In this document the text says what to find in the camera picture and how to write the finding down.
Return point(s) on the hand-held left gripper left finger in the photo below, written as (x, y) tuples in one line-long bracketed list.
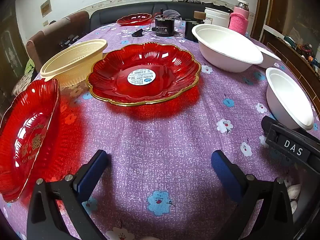
[(93, 170)]

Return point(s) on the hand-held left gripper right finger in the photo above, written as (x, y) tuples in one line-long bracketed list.
[(225, 172)]

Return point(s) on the small white foam bowl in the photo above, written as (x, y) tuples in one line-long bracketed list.
[(282, 105)]

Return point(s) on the red plate with gold print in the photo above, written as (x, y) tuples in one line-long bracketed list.
[(25, 130)]

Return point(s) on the red plate with round sticker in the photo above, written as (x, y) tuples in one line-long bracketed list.
[(112, 80)]

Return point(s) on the large white foam bowl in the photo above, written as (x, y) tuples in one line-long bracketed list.
[(225, 55)]

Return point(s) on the person's right hand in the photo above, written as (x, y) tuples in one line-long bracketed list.
[(296, 191)]

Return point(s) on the purple floral tablecloth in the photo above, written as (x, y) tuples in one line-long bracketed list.
[(162, 135)]

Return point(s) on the cream plastic bowl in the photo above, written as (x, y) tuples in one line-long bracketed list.
[(72, 72)]

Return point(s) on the floral seat cushion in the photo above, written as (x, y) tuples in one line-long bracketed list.
[(25, 77)]

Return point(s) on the pink bottle with knit sleeve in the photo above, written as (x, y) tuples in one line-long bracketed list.
[(238, 22)]

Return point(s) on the brown chair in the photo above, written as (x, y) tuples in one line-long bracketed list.
[(50, 37)]

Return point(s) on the small black plastic part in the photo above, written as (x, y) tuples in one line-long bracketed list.
[(138, 33)]

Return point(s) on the dark jar with wooden lid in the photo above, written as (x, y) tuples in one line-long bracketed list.
[(191, 31)]

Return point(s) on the wooden door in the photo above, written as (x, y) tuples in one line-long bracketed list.
[(10, 50)]

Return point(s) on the white plastic jar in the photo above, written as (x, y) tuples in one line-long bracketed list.
[(217, 17)]

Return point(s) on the red gold-rimmed plate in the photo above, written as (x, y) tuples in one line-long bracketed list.
[(132, 20)]

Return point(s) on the black leather sofa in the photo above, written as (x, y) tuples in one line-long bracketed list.
[(107, 15)]

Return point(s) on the black cylindrical motor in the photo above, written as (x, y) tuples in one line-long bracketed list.
[(163, 27)]

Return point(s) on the clear plastic container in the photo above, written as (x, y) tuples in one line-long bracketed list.
[(178, 21)]

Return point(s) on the wall switch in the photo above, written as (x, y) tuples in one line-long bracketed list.
[(45, 23)]

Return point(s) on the small wall plaque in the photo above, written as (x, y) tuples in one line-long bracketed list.
[(45, 9)]

